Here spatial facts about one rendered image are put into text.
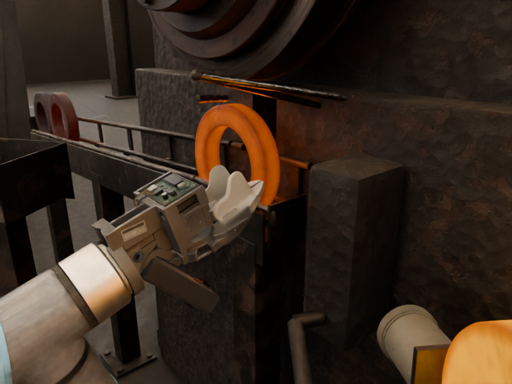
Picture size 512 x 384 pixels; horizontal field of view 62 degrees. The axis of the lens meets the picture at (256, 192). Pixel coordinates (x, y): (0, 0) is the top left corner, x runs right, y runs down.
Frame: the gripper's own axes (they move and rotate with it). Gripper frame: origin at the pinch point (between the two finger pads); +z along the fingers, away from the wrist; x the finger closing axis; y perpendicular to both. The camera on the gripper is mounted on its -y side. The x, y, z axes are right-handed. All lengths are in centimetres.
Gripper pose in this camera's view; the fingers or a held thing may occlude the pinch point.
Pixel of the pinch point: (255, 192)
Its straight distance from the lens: 56.0
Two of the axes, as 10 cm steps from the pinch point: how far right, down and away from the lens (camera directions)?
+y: -2.3, -8.3, -5.1
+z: 7.2, -5.0, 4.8
